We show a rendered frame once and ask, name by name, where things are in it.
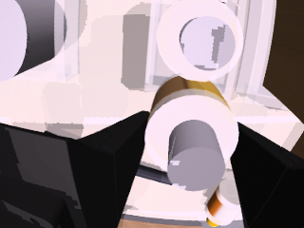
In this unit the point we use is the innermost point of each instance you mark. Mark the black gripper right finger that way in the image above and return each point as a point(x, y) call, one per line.
point(269, 182)

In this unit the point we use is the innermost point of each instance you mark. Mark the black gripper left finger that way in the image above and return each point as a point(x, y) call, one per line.
point(93, 175)

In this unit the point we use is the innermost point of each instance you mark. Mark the white jar with orange label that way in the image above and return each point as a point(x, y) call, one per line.
point(224, 206)

